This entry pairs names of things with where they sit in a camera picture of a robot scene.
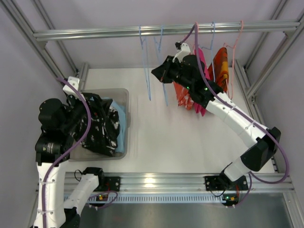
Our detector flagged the light blue trousers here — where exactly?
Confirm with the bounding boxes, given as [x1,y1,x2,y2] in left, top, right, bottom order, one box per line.
[111,100,126,154]

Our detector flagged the black white patterned garment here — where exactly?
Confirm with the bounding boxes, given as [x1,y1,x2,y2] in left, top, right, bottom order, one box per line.
[81,93,120,157]

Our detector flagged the light blue wire hanger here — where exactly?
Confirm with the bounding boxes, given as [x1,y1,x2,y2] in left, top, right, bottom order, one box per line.
[139,25,152,101]

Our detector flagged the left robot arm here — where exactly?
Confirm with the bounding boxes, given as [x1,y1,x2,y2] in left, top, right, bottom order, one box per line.
[33,93,121,228]

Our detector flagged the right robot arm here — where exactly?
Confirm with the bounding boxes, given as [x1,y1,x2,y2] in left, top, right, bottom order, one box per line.
[152,55,281,189]

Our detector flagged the pink hanger middle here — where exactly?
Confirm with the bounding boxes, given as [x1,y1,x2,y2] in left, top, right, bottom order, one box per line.
[184,22,199,54]

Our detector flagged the pink hanger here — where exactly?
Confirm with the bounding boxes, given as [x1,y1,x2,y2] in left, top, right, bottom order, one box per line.
[224,20,244,99]
[184,22,199,54]

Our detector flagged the pink hanger rightmost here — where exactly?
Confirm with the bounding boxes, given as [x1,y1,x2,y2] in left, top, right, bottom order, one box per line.
[224,20,244,99]

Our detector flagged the orange red patterned garment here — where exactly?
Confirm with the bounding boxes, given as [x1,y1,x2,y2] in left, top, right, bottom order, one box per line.
[173,82,194,110]

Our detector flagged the magenta garment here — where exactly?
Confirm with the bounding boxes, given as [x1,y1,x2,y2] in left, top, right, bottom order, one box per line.
[194,48,210,116]

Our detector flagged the orange yellow patterned garment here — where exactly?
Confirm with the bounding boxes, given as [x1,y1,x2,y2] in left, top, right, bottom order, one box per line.
[208,47,229,92]

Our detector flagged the clear plastic bin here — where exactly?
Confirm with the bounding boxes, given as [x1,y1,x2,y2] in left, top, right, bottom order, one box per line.
[70,88,131,162]

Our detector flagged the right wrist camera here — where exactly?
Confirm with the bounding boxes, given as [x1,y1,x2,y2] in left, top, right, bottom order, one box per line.
[172,43,191,63]

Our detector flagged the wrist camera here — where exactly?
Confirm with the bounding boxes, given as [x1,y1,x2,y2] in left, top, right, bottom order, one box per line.
[172,43,191,63]
[63,76,80,96]

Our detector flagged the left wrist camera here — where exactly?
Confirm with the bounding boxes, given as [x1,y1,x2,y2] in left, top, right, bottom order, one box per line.
[63,76,80,96]

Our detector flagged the aluminium hanging rail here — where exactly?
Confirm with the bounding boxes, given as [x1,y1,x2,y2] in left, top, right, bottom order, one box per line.
[33,20,300,42]

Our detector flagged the right aluminium frame post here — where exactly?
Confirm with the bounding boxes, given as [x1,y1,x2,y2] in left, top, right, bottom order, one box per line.
[235,0,304,175]

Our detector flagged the aluminium frame post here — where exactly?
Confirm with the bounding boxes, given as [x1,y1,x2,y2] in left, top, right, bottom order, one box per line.
[235,0,304,175]
[0,0,79,78]

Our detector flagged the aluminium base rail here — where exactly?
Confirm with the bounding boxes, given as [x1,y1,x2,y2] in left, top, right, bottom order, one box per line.
[35,172,294,192]

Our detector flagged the slotted cable duct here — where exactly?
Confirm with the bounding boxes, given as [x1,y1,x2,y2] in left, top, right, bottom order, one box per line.
[64,192,240,204]

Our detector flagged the left aluminium frame post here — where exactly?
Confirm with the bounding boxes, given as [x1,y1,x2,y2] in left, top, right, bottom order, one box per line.
[0,0,79,78]

